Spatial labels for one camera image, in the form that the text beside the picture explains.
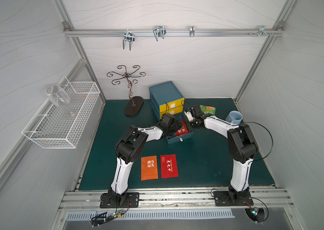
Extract teal bottom drawer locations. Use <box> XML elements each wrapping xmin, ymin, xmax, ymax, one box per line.
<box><xmin>166</xmin><ymin>113</ymin><xmax>194</xmax><ymax>145</ymax></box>

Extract red postcard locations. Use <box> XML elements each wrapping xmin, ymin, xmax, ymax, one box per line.
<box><xmin>160</xmin><ymin>154</ymin><xmax>179</xmax><ymax>179</ymax></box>
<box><xmin>176</xmin><ymin>120</ymin><xmax>189</xmax><ymax>136</ymax></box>

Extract teal drawer cabinet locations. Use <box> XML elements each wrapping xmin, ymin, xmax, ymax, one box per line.
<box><xmin>149</xmin><ymin>81</ymin><xmax>185</xmax><ymax>120</ymax></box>

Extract orange postcard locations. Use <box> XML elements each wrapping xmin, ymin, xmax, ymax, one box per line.
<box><xmin>141</xmin><ymin>156</ymin><xmax>158</xmax><ymax>181</ymax></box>

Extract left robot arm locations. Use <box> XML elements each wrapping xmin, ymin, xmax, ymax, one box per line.
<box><xmin>108</xmin><ymin>114</ymin><xmax>183</xmax><ymax>203</ymax></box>

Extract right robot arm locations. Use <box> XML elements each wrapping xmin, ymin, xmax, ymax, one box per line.
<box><xmin>184</xmin><ymin>105</ymin><xmax>258</xmax><ymax>204</ymax></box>

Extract green snack packet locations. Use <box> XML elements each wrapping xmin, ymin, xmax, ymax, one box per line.
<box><xmin>200</xmin><ymin>105</ymin><xmax>216</xmax><ymax>115</ymax></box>

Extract light blue mug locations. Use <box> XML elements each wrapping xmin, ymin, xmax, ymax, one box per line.
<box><xmin>225</xmin><ymin>111</ymin><xmax>242</xmax><ymax>125</ymax></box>

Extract brown metal jewelry stand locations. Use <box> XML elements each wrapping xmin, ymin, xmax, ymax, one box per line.
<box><xmin>106</xmin><ymin>65</ymin><xmax>146</xmax><ymax>117</ymax></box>

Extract white vent strip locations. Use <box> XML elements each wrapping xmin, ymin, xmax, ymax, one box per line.
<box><xmin>66</xmin><ymin>209</ymin><xmax>235</xmax><ymax>221</ymax></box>

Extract small metal clip hook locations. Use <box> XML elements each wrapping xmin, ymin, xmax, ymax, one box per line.
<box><xmin>189</xmin><ymin>25</ymin><xmax>195</xmax><ymax>37</ymax></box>

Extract double metal hook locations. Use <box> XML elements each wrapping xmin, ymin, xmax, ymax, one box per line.
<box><xmin>123</xmin><ymin>31</ymin><xmax>135</xmax><ymax>50</ymax></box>

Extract round black led puck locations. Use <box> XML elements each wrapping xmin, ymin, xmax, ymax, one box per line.
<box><xmin>245</xmin><ymin>208</ymin><xmax>266</xmax><ymax>223</ymax></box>

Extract clear wine glass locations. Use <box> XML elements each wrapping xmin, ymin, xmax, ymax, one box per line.
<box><xmin>45</xmin><ymin>85</ymin><xmax>75</xmax><ymax>117</ymax></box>

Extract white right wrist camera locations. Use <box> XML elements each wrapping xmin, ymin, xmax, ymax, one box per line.
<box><xmin>184</xmin><ymin>109</ymin><xmax>194</xmax><ymax>122</ymax></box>

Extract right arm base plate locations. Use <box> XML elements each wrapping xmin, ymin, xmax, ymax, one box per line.
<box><xmin>211</xmin><ymin>190</ymin><xmax>254</xmax><ymax>207</ymax></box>

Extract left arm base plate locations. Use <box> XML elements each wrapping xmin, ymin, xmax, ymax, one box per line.
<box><xmin>99</xmin><ymin>192</ymin><xmax>140</xmax><ymax>209</ymax></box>

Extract wire metal hook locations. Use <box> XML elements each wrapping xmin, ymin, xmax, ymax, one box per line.
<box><xmin>153</xmin><ymin>25</ymin><xmax>166</xmax><ymax>41</ymax></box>

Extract white wire basket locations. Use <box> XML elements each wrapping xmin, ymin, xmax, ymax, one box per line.
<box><xmin>22</xmin><ymin>76</ymin><xmax>100</xmax><ymax>149</ymax></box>

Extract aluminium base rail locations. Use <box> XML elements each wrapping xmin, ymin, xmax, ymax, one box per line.
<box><xmin>58</xmin><ymin>186</ymin><xmax>295</xmax><ymax>211</ymax></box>

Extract horizontal aluminium rail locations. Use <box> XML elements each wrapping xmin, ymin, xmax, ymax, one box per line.
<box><xmin>64</xmin><ymin>28</ymin><xmax>285</xmax><ymax>38</ymax></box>

